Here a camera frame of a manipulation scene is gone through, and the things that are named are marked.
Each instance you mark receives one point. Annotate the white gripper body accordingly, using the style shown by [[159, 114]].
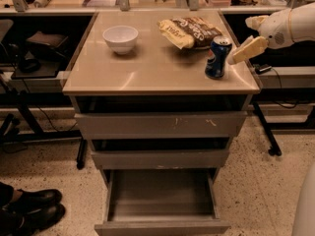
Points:
[[277, 28]]

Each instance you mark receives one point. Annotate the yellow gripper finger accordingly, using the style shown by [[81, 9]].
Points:
[[251, 47], [255, 22]]

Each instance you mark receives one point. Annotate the blue pepsi can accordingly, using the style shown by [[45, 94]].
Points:
[[219, 49]]

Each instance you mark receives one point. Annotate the top grey drawer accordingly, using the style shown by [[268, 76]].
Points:
[[160, 125]]

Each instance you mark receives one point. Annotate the grey drawer cabinet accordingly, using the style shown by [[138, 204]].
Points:
[[154, 77]]

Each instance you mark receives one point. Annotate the middle grey drawer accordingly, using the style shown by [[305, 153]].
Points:
[[160, 159]]

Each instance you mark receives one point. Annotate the open bottom grey drawer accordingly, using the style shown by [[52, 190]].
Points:
[[161, 202]]

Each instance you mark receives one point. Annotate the small black device on desk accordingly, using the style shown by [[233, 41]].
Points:
[[261, 69]]

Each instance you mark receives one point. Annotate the brown and yellow chip bag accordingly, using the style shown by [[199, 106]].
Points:
[[189, 32]]

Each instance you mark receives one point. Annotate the black desk leg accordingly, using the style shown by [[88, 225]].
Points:
[[274, 147]]

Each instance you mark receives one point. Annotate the white ceramic bowl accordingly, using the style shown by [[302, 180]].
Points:
[[120, 39]]

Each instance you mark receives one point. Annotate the upper black shoe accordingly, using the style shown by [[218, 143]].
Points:
[[32, 201]]

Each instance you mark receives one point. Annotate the black shoe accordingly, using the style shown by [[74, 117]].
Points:
[[32, 201], [40, 220]]

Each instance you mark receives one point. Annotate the lower black shoe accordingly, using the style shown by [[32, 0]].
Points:
[[40, 220]]

